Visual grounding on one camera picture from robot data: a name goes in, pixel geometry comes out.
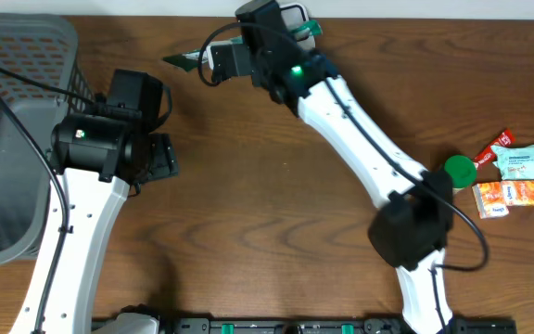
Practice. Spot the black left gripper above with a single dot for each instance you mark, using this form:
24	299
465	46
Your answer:
168	162

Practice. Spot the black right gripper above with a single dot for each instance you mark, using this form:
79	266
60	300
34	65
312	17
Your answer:
259	80

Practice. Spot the green 3M gloves package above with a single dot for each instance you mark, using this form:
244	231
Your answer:
188	59

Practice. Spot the grey plastic mesh basket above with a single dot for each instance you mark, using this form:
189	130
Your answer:
41	81

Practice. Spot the green lid cream jar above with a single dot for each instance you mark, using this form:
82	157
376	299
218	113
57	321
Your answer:
462	170

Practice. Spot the red Nescafe coffee stick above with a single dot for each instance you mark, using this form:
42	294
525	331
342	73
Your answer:
487	155

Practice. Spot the orange tissue packet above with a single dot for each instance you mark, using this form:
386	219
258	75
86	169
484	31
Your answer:
490	200

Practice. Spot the small orange box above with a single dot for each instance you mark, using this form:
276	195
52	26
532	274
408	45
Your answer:
518	193

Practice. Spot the teal and orange sachet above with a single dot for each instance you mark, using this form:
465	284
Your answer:
515	163

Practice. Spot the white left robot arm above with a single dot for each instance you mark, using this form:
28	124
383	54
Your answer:
96	161

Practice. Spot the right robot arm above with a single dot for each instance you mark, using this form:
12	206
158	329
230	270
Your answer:
413	219

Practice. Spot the white barcode scanner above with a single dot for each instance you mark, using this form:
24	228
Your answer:
296	18

